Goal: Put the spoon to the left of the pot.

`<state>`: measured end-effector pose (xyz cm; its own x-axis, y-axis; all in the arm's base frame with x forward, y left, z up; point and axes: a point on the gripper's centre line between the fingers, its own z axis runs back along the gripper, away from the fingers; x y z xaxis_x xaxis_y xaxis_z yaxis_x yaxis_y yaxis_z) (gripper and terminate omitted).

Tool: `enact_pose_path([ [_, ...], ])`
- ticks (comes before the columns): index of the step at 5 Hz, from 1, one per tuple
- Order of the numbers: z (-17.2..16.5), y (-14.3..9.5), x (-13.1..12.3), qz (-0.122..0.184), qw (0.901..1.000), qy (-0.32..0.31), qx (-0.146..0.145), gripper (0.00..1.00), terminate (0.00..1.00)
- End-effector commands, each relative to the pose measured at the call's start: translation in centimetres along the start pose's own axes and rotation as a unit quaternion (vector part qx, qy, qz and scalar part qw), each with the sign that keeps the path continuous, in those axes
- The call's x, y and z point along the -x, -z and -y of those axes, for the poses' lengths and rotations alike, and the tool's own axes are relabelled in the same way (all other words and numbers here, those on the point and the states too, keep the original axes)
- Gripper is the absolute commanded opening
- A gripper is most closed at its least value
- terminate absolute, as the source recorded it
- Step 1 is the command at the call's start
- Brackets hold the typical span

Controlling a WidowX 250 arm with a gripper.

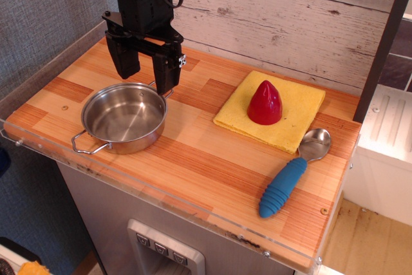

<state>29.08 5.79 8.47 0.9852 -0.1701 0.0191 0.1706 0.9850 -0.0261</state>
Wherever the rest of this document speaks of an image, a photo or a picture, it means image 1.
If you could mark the stainless steel pot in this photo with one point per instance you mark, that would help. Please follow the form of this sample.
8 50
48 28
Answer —
125 118

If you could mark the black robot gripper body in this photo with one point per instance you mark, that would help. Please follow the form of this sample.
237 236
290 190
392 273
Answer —
148 25

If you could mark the blue handled metal spoon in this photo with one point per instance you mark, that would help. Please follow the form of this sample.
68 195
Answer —
314 146

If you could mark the yellow folded cloth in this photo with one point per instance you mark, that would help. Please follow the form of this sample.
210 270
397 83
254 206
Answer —
300 106

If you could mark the clear acrylic table guard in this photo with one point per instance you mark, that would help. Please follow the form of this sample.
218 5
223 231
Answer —
202 174

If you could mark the grey toy fridge cabinet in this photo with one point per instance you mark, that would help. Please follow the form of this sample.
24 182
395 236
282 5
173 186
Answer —
106 209

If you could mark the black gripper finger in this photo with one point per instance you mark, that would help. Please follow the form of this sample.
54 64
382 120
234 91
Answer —
124 56
166 72

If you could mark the white toy sink unit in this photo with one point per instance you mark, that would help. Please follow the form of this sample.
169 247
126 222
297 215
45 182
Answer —
379 176

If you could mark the silver dispenser panel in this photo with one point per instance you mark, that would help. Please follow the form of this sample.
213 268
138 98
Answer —
153 248

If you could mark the red pepper toy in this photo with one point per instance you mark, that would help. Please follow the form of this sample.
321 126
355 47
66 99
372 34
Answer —
266 107

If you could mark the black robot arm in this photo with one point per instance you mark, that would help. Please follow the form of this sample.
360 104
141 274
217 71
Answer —
144 27

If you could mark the yellow object bottom left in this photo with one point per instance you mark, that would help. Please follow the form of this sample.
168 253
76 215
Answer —
33 268

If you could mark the dark right frame post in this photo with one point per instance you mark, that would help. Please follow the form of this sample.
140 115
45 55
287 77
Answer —
388 36

